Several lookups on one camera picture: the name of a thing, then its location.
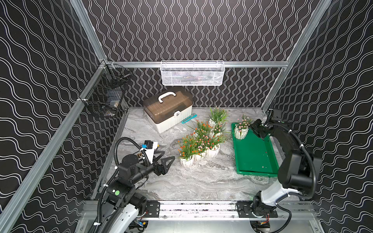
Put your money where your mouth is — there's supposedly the pink flower potted plant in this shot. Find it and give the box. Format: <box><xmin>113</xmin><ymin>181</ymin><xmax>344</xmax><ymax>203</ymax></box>
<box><xmin>234</xmin><ymin>115</ymin><xmax>254</xmax><ymax>140</ymax></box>

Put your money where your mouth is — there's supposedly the green grass potted plant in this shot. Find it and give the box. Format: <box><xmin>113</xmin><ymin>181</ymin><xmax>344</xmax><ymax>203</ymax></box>
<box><xmin>208</xmin><ymin>107</ymin><xmax>228</xmax><ymax>127</ymax></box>

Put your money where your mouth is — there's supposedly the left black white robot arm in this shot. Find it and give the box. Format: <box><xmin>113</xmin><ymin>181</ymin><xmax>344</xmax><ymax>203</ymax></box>
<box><xmin>89</xmin><ymin>137</ymin><xmax>175</xmax><ymax>233</ymax></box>

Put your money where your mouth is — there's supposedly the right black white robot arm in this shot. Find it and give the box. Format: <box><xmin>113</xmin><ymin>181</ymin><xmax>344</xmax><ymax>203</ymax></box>
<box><xmin>250</xmin><ymin>109</ymin><xmax>322</xmax><ymax>216</ymax></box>

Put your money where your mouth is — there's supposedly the orange flower potted plant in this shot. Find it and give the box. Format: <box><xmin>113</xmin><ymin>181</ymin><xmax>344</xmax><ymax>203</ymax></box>
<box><xmin>178</xmin><ymin>135</ymin><xmax>196</xmax><ymax>168</ymax></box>

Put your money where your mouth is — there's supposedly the green plastic storage tray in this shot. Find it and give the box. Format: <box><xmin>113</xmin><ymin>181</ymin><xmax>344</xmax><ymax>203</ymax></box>
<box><xmin>231</xmin><ymin>122</ymin><xmax>279</xmax><ymax>177</ymax></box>

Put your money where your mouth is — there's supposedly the white box brown lid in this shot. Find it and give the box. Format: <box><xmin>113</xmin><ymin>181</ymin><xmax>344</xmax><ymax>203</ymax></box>
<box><xmin>143</xmin><ymin>86</ymin><xmax>193</xmax><ymax>134</ymax></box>

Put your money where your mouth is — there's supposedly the red flower potted plant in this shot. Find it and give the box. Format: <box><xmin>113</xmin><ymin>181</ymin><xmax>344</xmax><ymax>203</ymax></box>
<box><xmin>191</xmin><ymin>120</ymin><xmax>213</xmax><ymax>138</ymax></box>

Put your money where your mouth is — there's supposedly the pink red flower plant pot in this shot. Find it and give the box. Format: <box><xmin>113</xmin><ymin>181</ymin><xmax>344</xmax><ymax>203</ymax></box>
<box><xmin>197</xmin><ymin>135</ymin><xmax>226</xmax><ymax>158</ymax></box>

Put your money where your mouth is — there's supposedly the teal utility knife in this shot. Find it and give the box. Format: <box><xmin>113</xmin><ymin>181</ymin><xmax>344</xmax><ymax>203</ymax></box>
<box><xmin>181</xmin><ymin>113</ymin><xmax>197</xmax><ymax>124</ymax></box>

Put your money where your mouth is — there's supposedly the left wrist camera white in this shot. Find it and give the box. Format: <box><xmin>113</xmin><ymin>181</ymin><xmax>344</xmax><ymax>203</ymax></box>
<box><xmin>142</xmin><ymin>140</ymin><xmax>158</xmax><ymax>164</ymax></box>

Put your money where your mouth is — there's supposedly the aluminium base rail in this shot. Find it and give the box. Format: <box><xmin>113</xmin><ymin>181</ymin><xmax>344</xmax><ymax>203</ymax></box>
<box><xmin>78</xmin><ymin>199</ymin><xmax>318</xmax><ymax>221</ymax></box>

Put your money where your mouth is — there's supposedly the black wire wall basket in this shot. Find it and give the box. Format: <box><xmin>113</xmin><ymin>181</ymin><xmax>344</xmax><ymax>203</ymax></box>
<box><xmin>83</xmin><ymin>63</ymin><xmax>133</xmax><ymax>118</ymax></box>

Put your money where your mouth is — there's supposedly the white wire wall basket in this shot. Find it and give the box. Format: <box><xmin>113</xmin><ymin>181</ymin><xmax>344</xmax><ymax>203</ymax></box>
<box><xmin>160</xmin><ymin>60</ymin><xmax>225</xmax><ymax>86</ymax></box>

